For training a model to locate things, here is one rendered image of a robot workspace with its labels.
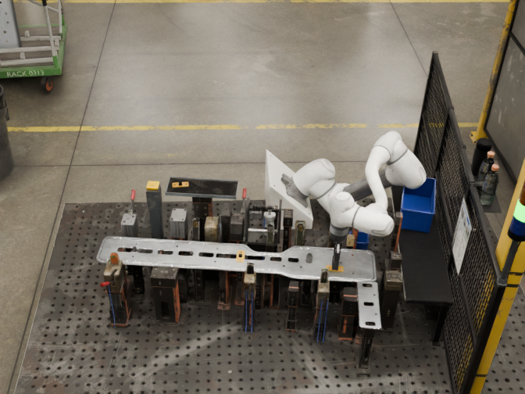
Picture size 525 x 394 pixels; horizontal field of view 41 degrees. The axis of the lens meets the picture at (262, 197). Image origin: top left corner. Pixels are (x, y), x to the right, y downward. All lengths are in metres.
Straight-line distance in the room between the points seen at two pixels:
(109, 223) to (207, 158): 1.86
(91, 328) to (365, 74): 4.46
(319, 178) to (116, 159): 2.40
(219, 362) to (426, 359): 0.99
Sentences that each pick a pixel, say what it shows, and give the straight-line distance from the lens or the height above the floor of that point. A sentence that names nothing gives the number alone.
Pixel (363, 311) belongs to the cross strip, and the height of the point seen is 1.00.
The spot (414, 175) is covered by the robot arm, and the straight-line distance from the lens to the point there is 3.57.
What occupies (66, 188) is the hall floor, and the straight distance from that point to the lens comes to 5.67.
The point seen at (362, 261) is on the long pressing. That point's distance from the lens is 3.48.
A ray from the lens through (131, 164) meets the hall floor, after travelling 5.83.
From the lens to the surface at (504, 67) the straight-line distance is 5.97.
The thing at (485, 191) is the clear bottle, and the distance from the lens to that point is 3.22.
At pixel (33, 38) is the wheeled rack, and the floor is 0.31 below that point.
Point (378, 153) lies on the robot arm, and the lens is 3.45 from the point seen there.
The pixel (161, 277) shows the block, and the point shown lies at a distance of 3.33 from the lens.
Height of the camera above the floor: 3.37
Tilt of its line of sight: 38 degrees down
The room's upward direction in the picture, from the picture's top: 2 degrees clockwise
